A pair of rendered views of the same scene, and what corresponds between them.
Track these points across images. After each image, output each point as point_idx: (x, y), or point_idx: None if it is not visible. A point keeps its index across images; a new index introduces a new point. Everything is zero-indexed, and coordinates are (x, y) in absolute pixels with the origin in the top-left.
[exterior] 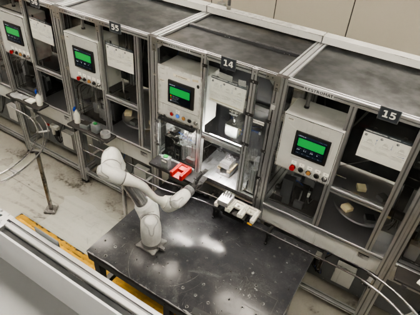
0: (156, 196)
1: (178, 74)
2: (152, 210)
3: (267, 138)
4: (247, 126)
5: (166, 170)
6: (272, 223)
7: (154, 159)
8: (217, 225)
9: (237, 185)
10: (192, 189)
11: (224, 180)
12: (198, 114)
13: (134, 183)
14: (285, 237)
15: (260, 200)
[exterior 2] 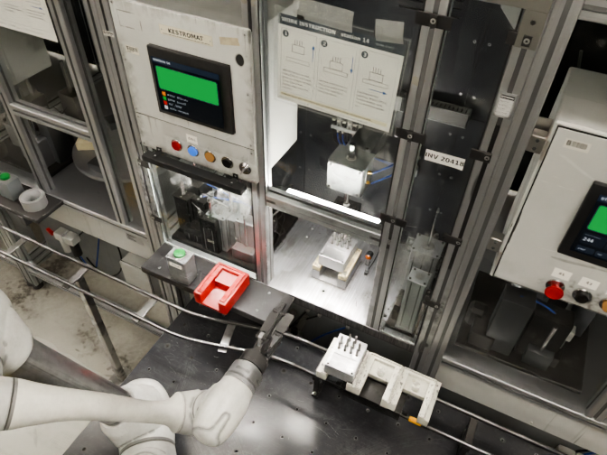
0: (148, 411)
1: (174, 25)
2: (148, 427)
3: (472, 205)
4: (406, 172)
5: (186, 285)
6: (462, 393)
7: (154, 255)
8: (327, 418)
9: (372, 316)
10: (256, 374)
11: (333, 301)
12: (250, 142)
13: (51, 415)
14: (501, 432)
15: (434, 351)
